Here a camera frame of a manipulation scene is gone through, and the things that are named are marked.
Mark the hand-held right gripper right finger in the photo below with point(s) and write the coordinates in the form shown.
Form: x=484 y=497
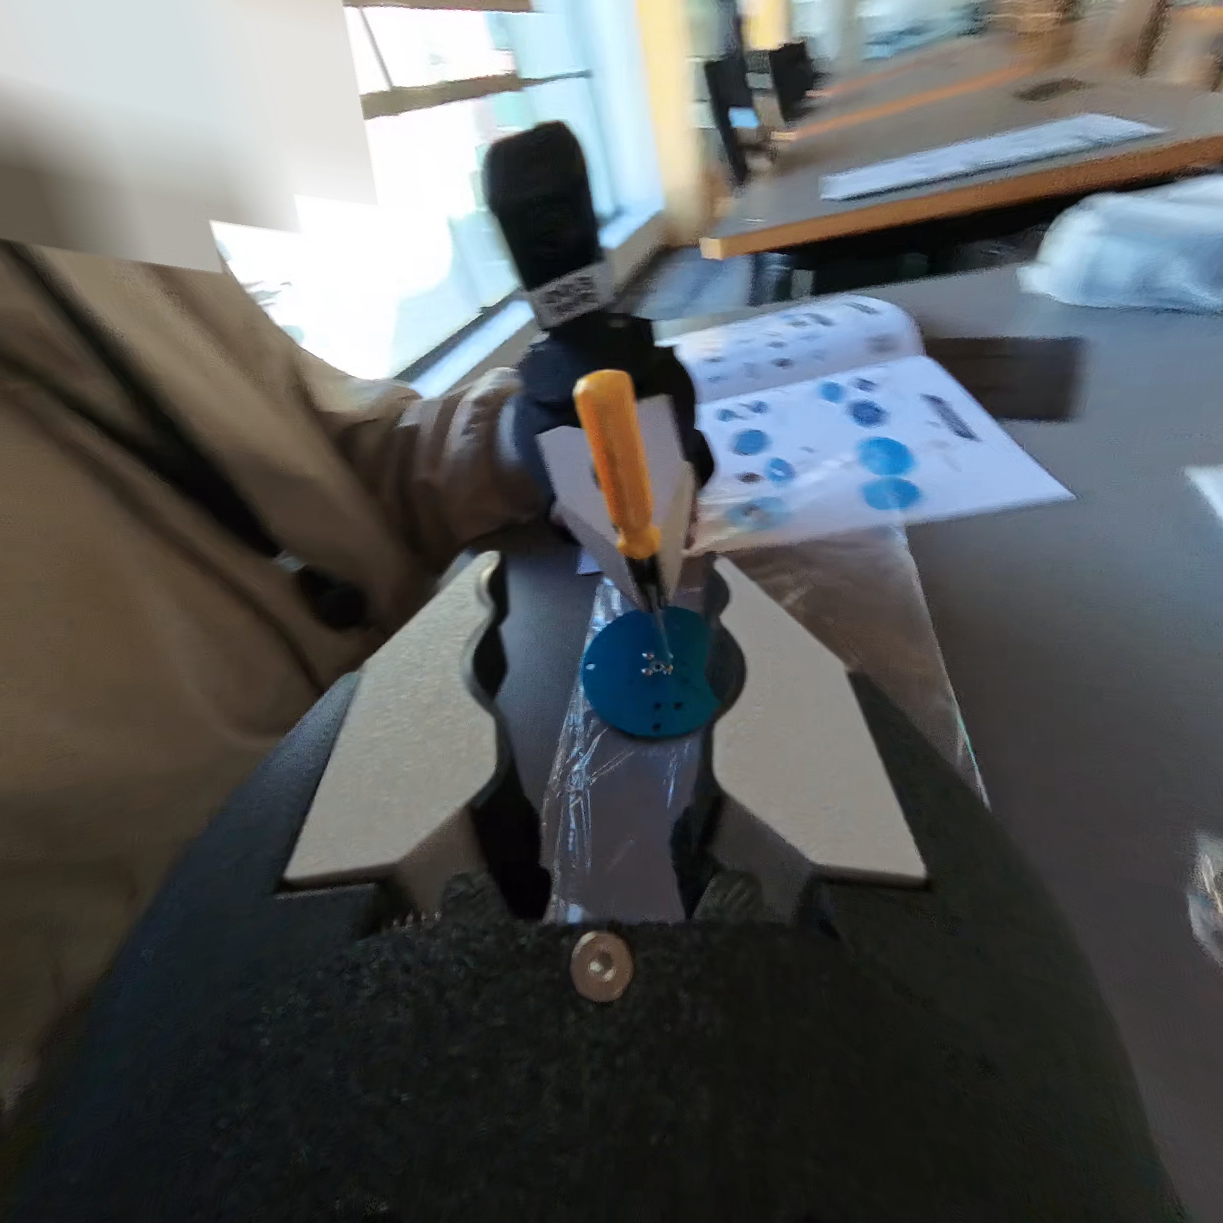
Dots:
x=813 y=765

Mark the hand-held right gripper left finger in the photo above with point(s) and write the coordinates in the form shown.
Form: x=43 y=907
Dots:
x=401 y=746

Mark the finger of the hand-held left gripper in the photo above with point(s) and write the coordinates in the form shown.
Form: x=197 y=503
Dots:
x=674 y=478
x=574 y=487

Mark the teal round metal plate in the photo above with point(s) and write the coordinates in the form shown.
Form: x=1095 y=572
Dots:
x=621 y=703

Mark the person's left forearm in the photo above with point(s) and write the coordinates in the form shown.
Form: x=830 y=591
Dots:
x=449 y=460

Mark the grey desk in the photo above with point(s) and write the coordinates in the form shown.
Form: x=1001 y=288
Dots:
x=1098 y=717

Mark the large window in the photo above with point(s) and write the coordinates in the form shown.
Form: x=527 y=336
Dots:
x=421 y=240

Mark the clear plastic bag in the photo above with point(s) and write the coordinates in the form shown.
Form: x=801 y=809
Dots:
x=859 y=612

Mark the black office chair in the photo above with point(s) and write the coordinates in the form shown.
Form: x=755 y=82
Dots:
x=736 y=106

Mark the assembly guide booklet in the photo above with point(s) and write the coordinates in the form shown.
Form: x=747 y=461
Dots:
x=955 y=460

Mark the person's beige jacket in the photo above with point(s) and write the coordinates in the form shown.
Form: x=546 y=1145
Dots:
x=143 y=575

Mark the wood edged office table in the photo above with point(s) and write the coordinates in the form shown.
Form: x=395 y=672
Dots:
x=859 y=211

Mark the black metal plate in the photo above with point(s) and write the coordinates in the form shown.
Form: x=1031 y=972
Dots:
x=1033 y=378

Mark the printed paper sheet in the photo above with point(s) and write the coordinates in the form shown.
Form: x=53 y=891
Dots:
x=985 y=158

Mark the white crumpled plastic bag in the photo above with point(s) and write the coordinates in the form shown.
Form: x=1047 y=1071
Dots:
x=1137 y=248

